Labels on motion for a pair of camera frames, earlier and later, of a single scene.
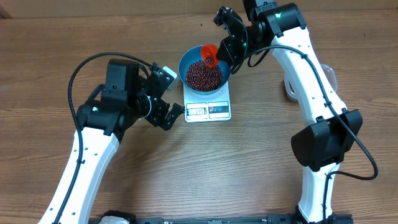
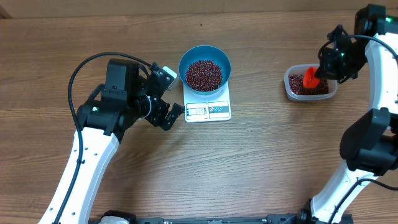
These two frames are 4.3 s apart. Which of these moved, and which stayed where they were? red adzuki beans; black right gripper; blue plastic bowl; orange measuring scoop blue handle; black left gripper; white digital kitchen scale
Moved: orange measuring scoop blue handle; black right gripper
Stayed: black left gripper; red adzuki beans; white digital kitchen scale; blue plastic bowl
